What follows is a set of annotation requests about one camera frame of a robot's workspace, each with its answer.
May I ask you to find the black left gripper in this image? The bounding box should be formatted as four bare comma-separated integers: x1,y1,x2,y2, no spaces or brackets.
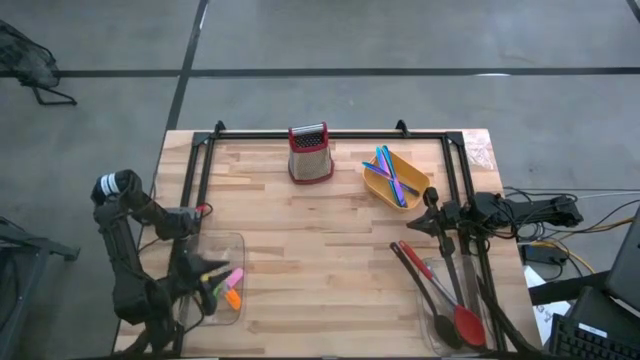
172,249,232,317

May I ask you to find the white paper sheet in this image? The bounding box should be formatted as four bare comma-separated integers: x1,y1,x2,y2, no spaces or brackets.
523,264,574,346

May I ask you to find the orange plastic bin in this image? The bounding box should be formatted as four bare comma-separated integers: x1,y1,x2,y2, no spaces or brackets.
361,149,432,212

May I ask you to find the black plastic serving spoon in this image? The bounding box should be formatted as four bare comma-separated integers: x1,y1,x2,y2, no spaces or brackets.
388,241,464,351
447,252,467,309

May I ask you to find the white cable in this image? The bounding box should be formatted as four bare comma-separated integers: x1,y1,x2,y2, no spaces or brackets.
574,190,640,200

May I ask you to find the clear plastic container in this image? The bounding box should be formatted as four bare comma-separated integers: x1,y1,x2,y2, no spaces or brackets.
417,254,494,354
177,230,247,327

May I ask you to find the black keyboard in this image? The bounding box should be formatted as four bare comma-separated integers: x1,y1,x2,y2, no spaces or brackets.
547,313,640,360

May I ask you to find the black mesh chair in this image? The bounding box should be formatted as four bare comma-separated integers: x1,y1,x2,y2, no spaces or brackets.
0,19,79,107

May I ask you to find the dark grey laptop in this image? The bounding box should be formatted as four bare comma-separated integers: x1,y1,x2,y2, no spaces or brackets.
569,207,640,341

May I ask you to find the red spoon with steel shaft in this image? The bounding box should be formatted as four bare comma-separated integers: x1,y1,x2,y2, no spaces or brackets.
398,239,487,350

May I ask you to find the clear plastic film patch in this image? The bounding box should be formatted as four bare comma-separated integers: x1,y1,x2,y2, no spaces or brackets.
464,133,499,171

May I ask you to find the black sleeved cable bundle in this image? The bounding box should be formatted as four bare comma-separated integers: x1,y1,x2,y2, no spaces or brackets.
472,272,549,359
119,319,179,357

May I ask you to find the black floor tape strip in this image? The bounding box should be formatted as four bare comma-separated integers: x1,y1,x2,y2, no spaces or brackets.
164,0,211,132

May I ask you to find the grey metal stand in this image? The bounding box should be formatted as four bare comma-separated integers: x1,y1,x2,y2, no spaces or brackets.
0,217,81,360

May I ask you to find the yellow cable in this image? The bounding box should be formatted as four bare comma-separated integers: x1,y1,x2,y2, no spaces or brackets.
517,217,640,275

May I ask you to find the red steel box grater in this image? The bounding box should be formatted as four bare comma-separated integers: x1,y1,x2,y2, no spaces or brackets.
287,121,335,185

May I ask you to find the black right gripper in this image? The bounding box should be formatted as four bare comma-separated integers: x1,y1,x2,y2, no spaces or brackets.
406,187,474,258

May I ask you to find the black aluminium rig frame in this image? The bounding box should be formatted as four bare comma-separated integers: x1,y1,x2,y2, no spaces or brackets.
114,119,546,359

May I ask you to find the black power adapter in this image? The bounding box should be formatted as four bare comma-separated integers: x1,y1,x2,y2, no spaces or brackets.
522,243,570,266

